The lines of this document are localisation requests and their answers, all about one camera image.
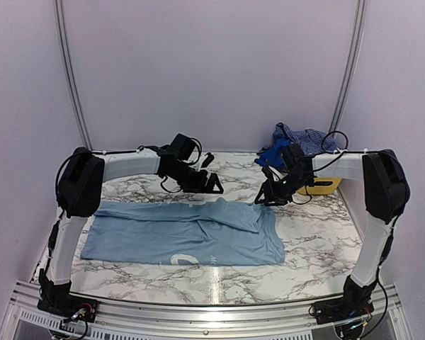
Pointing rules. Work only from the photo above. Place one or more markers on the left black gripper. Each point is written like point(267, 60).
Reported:
point(208, 187)

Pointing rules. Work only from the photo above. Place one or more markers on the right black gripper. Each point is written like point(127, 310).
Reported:
point(271, 193)

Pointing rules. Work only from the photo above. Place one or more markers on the light blue t-shirt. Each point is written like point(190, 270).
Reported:
point(219, 233)

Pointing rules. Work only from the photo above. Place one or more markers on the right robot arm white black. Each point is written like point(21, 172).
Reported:
point(386, 192)

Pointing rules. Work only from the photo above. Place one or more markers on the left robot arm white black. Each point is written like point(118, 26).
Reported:
point(78, 188)

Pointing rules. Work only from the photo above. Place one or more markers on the yellow plastic laundry basket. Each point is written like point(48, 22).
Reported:
point(319, 186)

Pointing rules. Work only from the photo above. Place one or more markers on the royal blue garment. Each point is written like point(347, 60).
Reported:
point(271, 155)

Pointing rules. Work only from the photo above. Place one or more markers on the blue patterned button shirt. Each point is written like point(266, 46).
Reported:
point(310, 140)

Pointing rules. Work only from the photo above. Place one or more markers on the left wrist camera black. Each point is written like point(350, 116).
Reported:
point(184, 146)

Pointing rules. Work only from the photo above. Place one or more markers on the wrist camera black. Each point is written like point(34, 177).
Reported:
point(290, 155)
point(184, 146)

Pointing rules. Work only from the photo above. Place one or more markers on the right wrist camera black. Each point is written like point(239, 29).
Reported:
point(290, 155)

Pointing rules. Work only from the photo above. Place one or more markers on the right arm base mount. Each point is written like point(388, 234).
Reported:
point(349, 306)

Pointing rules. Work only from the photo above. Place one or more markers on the left corner aluminium post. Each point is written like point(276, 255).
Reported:
point(70, 75)

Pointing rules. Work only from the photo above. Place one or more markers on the corner aluminium post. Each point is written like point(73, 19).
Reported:
point(70, 75)
point(351, 63)

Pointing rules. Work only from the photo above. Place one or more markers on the aluminium front frame rail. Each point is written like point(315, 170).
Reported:
point(119, 319)

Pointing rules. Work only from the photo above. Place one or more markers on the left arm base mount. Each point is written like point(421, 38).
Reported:
point(58, 300)

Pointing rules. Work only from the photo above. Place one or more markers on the right corner aluminium post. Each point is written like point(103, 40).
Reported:
point(351, 63)

